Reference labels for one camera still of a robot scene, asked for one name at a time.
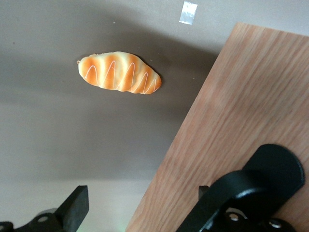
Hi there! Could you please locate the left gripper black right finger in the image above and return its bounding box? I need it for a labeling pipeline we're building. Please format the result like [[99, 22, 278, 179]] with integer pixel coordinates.
[[176, 185, 299, 232]]

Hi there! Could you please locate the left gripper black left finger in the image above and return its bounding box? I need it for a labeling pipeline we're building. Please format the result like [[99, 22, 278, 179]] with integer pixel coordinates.
[[0, 185, 90, 232]]

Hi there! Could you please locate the black metal drawer handle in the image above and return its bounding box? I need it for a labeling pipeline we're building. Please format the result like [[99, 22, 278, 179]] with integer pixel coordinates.
[[200, 144, 305, 218]]

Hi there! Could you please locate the light wooden drawer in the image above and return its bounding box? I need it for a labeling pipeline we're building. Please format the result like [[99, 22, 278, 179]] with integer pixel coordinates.
[[125, 22, 309, 232]]

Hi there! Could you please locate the striped toy bread roll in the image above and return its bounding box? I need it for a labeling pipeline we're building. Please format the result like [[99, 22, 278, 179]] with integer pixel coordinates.
[[76, 51, 162, 95]]

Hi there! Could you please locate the silver tape piece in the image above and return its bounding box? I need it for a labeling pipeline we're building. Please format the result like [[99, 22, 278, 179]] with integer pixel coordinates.
[[179, 0, 198, 26]]

